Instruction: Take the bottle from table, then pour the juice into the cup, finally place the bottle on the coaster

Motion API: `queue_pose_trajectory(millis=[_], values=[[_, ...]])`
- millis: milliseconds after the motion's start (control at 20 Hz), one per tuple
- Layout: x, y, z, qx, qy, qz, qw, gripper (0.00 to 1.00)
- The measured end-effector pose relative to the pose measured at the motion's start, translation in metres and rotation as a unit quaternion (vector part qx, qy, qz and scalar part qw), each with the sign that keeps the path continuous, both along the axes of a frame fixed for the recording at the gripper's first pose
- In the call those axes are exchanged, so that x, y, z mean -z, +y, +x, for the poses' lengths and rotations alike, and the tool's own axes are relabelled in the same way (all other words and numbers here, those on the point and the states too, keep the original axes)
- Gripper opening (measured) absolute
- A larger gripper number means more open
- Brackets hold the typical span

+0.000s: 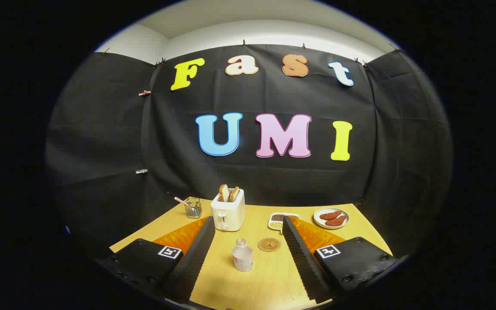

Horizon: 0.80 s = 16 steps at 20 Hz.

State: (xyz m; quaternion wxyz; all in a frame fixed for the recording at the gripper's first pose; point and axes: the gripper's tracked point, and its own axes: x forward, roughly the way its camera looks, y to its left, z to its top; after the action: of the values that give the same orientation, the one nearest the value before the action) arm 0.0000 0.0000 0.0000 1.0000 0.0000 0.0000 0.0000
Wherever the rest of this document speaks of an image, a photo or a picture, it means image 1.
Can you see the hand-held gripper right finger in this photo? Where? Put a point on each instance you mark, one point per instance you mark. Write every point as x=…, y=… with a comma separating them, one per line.
x=302, y=258

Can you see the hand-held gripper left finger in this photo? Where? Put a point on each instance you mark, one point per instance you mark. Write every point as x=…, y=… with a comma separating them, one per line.
x=192, y=262

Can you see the round wooden coaster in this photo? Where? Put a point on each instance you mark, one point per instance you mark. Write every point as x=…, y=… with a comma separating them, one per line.
x=269, y=244

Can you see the clear plastic juice bottle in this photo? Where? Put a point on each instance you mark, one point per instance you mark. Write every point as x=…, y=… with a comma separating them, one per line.
x=243, y=258

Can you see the white oval plate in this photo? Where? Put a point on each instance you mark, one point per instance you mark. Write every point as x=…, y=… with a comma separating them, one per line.
x=317, y=219

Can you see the wooden table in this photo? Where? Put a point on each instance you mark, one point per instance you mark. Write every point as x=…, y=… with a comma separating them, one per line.
x=265, y=280

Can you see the white divided bean dish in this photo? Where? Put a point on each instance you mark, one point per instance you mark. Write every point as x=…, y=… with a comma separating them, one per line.
x=277, y=221

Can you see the red meat piece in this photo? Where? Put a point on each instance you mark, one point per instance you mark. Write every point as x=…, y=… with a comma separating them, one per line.
x=330, y=215
x=336, y=221

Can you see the white toaster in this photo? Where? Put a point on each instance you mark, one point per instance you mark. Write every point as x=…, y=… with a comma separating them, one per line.
x=228, y=213

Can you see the pink striped straw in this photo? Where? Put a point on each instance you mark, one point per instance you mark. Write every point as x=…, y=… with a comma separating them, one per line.
x=180, y=200

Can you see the toasted bread slice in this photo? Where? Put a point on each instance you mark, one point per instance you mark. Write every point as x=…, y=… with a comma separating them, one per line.
x=224, y=193
x=234, y=193

